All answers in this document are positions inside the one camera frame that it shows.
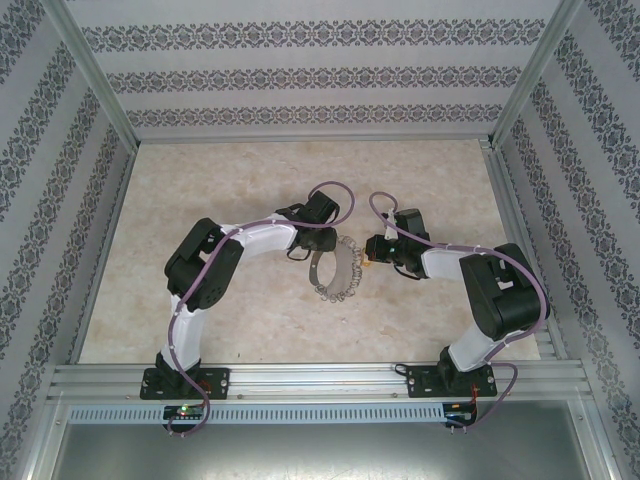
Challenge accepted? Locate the metal key plate with rings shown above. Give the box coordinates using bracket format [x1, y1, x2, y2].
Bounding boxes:
[307, 233, 364, 304]

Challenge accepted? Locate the grey metal sheet panel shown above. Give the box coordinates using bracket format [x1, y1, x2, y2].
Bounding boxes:
[29, 399, 616, 480]

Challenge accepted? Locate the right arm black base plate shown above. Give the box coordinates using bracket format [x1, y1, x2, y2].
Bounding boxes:
[405, 364, 499, 400]

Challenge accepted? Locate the aluminium mounting rail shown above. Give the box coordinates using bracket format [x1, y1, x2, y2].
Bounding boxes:
[47, 362, 594, 402]

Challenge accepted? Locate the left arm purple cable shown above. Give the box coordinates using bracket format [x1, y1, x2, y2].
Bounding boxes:
[167, 179, 359, 439]

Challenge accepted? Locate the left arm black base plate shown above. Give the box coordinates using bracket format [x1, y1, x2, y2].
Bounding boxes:
[140, 367, 231, 401]

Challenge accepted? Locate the grey slotted cable duct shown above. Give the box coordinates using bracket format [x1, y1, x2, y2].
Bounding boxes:
[67, 403, 446, 425]

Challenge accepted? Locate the aluminium frame post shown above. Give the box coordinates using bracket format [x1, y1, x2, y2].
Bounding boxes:
[489, 0, 587, 149]
[37, 0, 141, 149]

